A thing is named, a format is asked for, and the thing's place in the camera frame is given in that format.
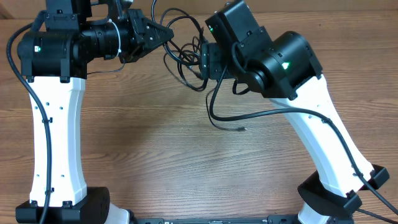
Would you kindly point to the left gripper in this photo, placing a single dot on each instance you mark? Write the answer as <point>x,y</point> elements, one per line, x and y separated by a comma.
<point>137,27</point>

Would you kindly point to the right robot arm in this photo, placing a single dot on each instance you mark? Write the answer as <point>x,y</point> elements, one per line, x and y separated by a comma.
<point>287,72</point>

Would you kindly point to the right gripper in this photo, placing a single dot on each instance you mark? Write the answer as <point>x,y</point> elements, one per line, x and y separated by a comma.
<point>214,67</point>

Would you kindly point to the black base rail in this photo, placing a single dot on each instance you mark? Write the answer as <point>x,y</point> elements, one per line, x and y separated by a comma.
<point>271,219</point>

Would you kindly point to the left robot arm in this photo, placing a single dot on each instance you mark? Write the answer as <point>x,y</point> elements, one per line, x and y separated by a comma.
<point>55,51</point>

